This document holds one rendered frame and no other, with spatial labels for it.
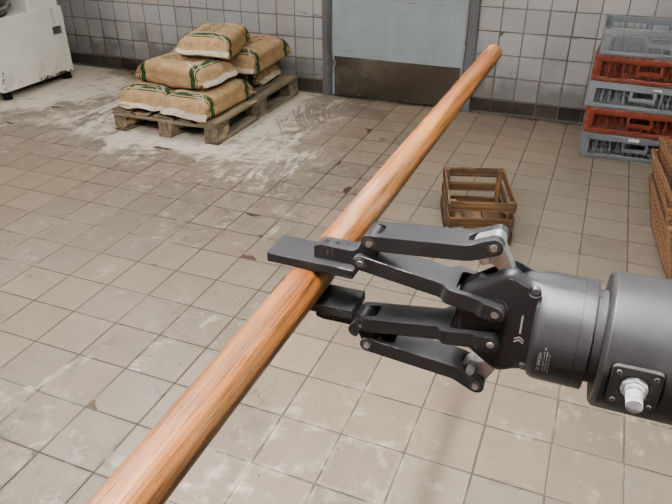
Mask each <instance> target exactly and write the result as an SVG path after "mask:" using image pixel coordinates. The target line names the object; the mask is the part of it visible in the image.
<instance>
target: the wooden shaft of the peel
mask: <svg viewBox="0 0 672 504"><path fill-rule="evenodd" d="M501 55H502V50H501V48H500V47H499V46H498V45H496V44H491V45H489V46H488V47H487V48H486V49H485V50H484V51H483V52H482V53H481V55H480V56H479V57H478V58H477V59H476V60H475V61H474V63H473V64H472V65H471V66H470V67H469V68H468V69H467V70H466V72H465V73H464V74H463V75H462V76H461V77H460V78H459V80H458V81H457V82H456V83H455V84H454V85H453V86H452V88H451V89H450V90H449V91H448V92H447V93H446V94H445V96H444V97H443V98H442V99H441V100H440V101H439V102H438V104H437V105H436V106H435V107H434V108H433V109H432V110H431V111H430V113H429V114H428V115H427V116H426V117H425V118H424V119H423V121H422V122H421V123H420V124H419V125H418V126H417V127H416V129H415V130H414V131H413V132H412V133H411V134H410V135H409V137H408V138H407V139H406V140H405V141H404V142H403V143H402V144H401V146H400V147H399V148H398V149H397V150H396V151H395V152H394V154H393V155H392V156H391V157H390V158H389V159H388V160H387V162H386V163H385V164H384V165H383V166H382V167H381V168H380V170H379V171H378V172H377V173H376V174H375V175H374V176H373V177H372V179H371V180H370V181H369V182H368V183H367V184H366V185H365V187H364V188H363V189H362V190H361V191H360V192H359V193H358V195H357V196H356V197H355V198H354V199H353V200H352V201H351V203H350V204H349V205H348V206H347V207H346V208H345V209H344V211H343V212H342V213H341V214H340V215H339V216H338V217H337V218H336V220H335V221H334V222H333V223H332V224H331V225H330V226H329V228H328V229H327V230H326V231H325V232H324V233H323V234H322V236H321V237H325V236H329V237H334V238H339V239H344V240H349V241H354V242H361V240H362V238H363V237H364V235H365V234H366V233H367V231H368V230H369V228H370V227H371V226H372V224H373V223H374V222H377V221H378V219H379V218H380V217H381V215H382V214H383V213H384V211H385V210H386V209H387V207H388V206H389V205H390V203H391V202H392V201H393V199H394V198H395V197H396V195H397V194H398V193H399V191H400V190H401V189H402V187H403V186H404V185H405V183H406V182H407V181H408V179H409V178H410V177H411V176H412V174H413V173H414V172H415V170H416V169H417V168H418V166H419V165H420V164H421V162H422V161H423V160H424V158H425V157H426V156H427V154H428V153H429V152H430V150H431V149H432V148H433V146H434V145H435V144H436V142H437V141H438V140H439V138H440V137H441V136H442V134H443V133H444V132H445V130H446V129H447V128H448V126H449V125H450V124H451V122H452V121H453V120H454V118H455V117H456V116H457V114H458V113H459V112H460V110H461V109H462V108H463V106H464V105H465V104H466V102H467V101H468V100H469V98H470V97H471V96H472V94H473V93H474V92H475V90H476V89H477V88H478V87H479V85H480V84H481V83H482V81H483V80H484V79H485V77H486V76H487V75H488V73H489V72H490V71H491V69H492V68H493V67H494V65H495V64H496V63H497V61H498V60H499V59H500V57H501ZM321 237H320V238H321ZM320 238H319V239H320ZM319 239H318V240H319ZM318 240H317V242H318ZM334 278H335V275H330V274H326V273H321V272H316V271H312V270H307V269H303V268H298V267H293V269H292V270H291V271H290V272H289V273H288V274H287V275H286V277H285V278H284V279H283V280H282V281H281V282H280V283H279V284H278V286H277V287H276V288H275V289H274V290H273V291H272V292H271V294H270V295H269V296H268V297H267V298H266V299H265V300H264V302H263V303H262V304H261V305H260V306H259V307H258V308H257V310H256V311H255V312H254V313H253V314H252V315H251V316H250V318H249V319H248V320H247V321H246V322H245V323H244V324H243V325H242V327H241V328H240V329H239V330H238V331H237V332H236V333H235V335H234V336H233V337H232V338H231V339H230V340H229V341H228V343H227V344H226V345H225V346H224V347H223V348H222V349H221V351H220V352H219V353H218V354H217V355H216V356H215V357H214V358H213V360H212V361H211V362H210V363H209V364H208V365H207V366H206V368H205V369H204V370H203V371H202V372H201V373H200V374H199V376H198V377H197V378H196V379H195V380H194V381H193V382H192V384H191V385H190V386H189V387H188V388H187V389H186V390H185V391H184V393H183V394H182V395H181V396H180V397H179V398H178V399H177V401H176V402H175V403H174V404H173V405H172V406H171V407H170V409H169V410H168V411H167V412H166V413H165V414H164V415H163V417H162V418H161V419H160V420H159V421H158V422H157V423H156V425H155V426H154V427H153V428H152V429H151V430H150V431H149V432H148V434H147V435H146V436H145V437H144V438H143V439H142V440H141V442H140V443H139V444H138V445H137V446H136V447H135V448H134V450H133V451H132V452H131V453H130V454H129V455H128V456H127V458H126V459H125V460H124V461H123V462H122V463H121V464H120V465H119V467H118V468H117V469H116V470H115V471H114V472H113V473H112V475H111V476H110V477H109V478H108V479H107V480H106V481H105V483H104V484H103V485H102V486H101V487H100V488H99V489H98V491H97V492H96V493H95V494H94V495H93V496H92V497H91V498H90V500H89V501H88V502H87V503H86V504H165V502H166V501H167V500H168V498H169V497H170V496H171V494H172V493H173V492H174V490H175V489H176V488H177V486H178V485H179V484H180V482H181V481H182V480H183V478H184V477H185V476H186V474H187V473H188V472H189V470H190V469H191V468H192V466H193V465H194V464H195V462H196V461H197V460H198V458H199V457H200V456H201V454H202V453H203V452H204V450H205V449H206V448H207V447H208V445H209V444H210V443H211V441H212V440H213V439H214V437H215V436H216V435H217V433H218V432H219V431H220V429H221V428H222V427H223V425H224V424H225V423H226V421H227V420H228V419H229V417H230V416H231V415H232V413H233V412H234V411H235V409H236V408H237V407H238V405H239V404H240V403H241V401H242V400H243V399H244V397H245V396H246V395H247V393H248V392H249V391H250V389H251V388H252V387H253V385H254V384H255V383H256V381H257V380H258V379H259V377H260V376H261V375H262V373H263V372H264V371H265V369H266V368H267V367H268V365H269V364H270V363H271V361H272V360H273V359H274V358H275V356H276V355H277V354H278V352H279V351H280V350H281V348H282V347H283V346H284V344H285V343H286V342H287V340H288V339H289V338H290V336H291V335H292V334H293V332H294V331H295V330H296V328H297V327H298V326H299V324H300V323H301V322H302V320H303V319H304V318H305V316H306V315H307V314H308V312H309V311H310V310H311V308H312V307H313V306H314V304H315V303H316V302H317V300H318V299H319V298H320V296H321V295H322V294H323V292H324V291H325V290H326V288H327V287H328V286H329V284H330V283H331V282H332V280H333V279H334Z"/></svg>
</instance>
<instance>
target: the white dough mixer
mask: <svg viewBox="0 0 672 504"><path fill-rule="evenodd" d="M72 70H74V68H73V63H72V59H71V54H70V49H69V44H68V39H67V34H66V30H65V25H64V20H63V15H62V10H61V6H60V5H57V1H56V0H0V94H2V96H3V100H12V99H13V97H12V94H11V91H14V90H17V89H20V88H22V87H25V86H28V85H31V84H34V83H37V82H40V81H43V80H46V79H49V78H51V77H54V76H57V75H60V74H63V78H64V79H70V78H72V75H71V71H72Z"/></svg>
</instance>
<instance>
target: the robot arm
mask: <svg viewBox="0 0 672 504"><path fill-rule="evenodd" d="M508 236H509V229H508V228H507V226H505V225H503V224H496V225H492V226H487V227H483V228H479V229H475V230H472V229H461V228H450V227H438V226H427V225H415V224H404V223H393V222H381V221H377V222H374V223H373V224H372V226H371V227H370V228H369V230H368V231H367V233H366V234H365V235H364V237H363V238H362V240H361V242H354V241H349V240H344V239H339V238H334V237H329V236H325V237H321V238H320V239H319V240H318V242H317V241H312V240H307V239H302V238H297V237H292V236H287V235H283V236H282V237H281V238H280V239H279V240H278V241H277V242H276V243H275V244H274V245H273V246H272V247H271V248H270V249H269V250H268V251H267V259H268V261H271V262H275V263H280V264H284V265H289V266H294V267H298V268H303V269H307V270H312V271H316V272H321V273H326V274H330V275H335V276H339V277H344V278H349V279H353V278H354V276H355V275H356V273H357V272H358V270H360V271H363V272H366V273H369V274H372V275H375V276H378V277H381V278H384V279H387V280H389V281H392V282H395V283H398V284H401V285H404V286H407V287H410V288H413V289H416V290H419V291H422V292H425V293H428V294H431V295H434V296H437V297H439V298H441V300H442V302H443V303H445V304H447V305H451V306H449V307H447V308H434V307H424V306H413V305H402V304H391V303H380V302H364V303H363V301H364V300H365V291H362V290H357V289H352V288H347V287H342V286H337V285H332V284H329V286H328V287H327V288H326V290H325V291H324V292H323V294H322V295H321V296H320V298H319V299H318V300H317V302H316V303H315V304H314V306H313V307H312V308H311V310H310V311H315V312H316V315H317V316H319V317H320V318H322V319H327V320H331V321H336V322H340V323H345V324H349V327H348V330H349V332H350V334H351V335H353V336H355V337H357V335H358V333H359V334H360V337H361V340H360V346H361V348H362V349H364V350H365V351H368V352H371V353H375V354H378V355H381V356H384V357H387V358H390V359H393V360H396V361H399V362H402V363H405V364H409V365H412V366H415V367H418V368H421V369H424V370H427V371H430V372H433V373H436V374H439V375H442V376H445V377H449V378H452V379H453V380H455V381H457V382H458V383H460V384H461V385H463V386H464V387H466V388H467V389H469V390H471V391H472V392H476V393H479V392H481V391H482V390H483V388H484V385H485V381H486V379H487V378H488V376H489V375H490V374H491V373H492V372H493V371H494V370H495V369H499V370H504V369H511V368H517V369H521V370H523V371H525V372H526V374H527V375H528V376H529V377H531V378H534V379H538V380H542V381H546V382H550V383H554V384H559V385H563V386H567V387H571V388H575V389H580V387H581V385H582V382H583V381H585V382H587V401H588V402H589V404H590V405H591V406H595V407H599V408H603V409H607V410H611V411H615V412H619V413H623V414H627V415H631V416H635V417H639V418H644V419H648V420H652V421H656V422H660V423H664V424H668V425H672V280H671V279H666V278H660V277H654V276H649V275H643V274H638V273H632V272H627V271H621V270H616V271H614V272H613V273H611V275H610V277H609V279H608V282H607V285H606V289H605V290H604V289H601V281H600V280H599V279H594V278H589V277H583V276H578V275H572V274H567V273H562V272H556V271H535V270H533V269H531V268H529V267H527V266H526V265H525V264H523V263H522V262H519V261H515V260H514V259H513V256H512V253H511V250H510V248H509V245H508V242H507V239H508ZM419 256H421V257H419ZM422 257H431V258H440V259H449V260H460V261H474V260H479V262H480V264H481V265H487V264H491V265H494V266H493V267H490V268H488V269H485V270H482V271H480V272H477V271H474V270H471V269H468V268H465V267H462V266H454V267H449V266H446V265H443V264H440V263H437V262H434V261H431V260H428V259H425V258H422ZM459 285H460V287H459V289H458V286H459ZM362 303H363V304H362ZM379 338H381V339H382V340H381V339H379ZM435 339H437V340H435ZM438 340H439V341H438ZM457 346H461V347H469V348H470V349H471V350H472V353H470V352H469V351H467V350H465V349H462V348H460V347H457Z"/></svg>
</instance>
